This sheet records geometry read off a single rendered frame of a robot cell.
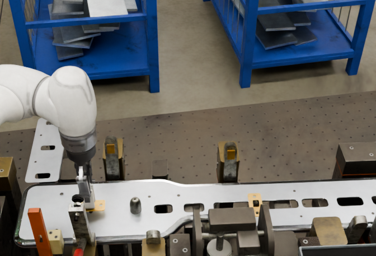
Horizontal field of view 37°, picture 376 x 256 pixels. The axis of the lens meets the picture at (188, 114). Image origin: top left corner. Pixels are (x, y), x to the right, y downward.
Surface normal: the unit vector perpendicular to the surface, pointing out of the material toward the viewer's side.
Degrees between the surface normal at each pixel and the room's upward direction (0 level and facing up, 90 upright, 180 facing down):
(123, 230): 0
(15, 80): 9
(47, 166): 0
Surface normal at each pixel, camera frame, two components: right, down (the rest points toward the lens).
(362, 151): 0.00, -0.76
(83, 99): 0.66, 0.36
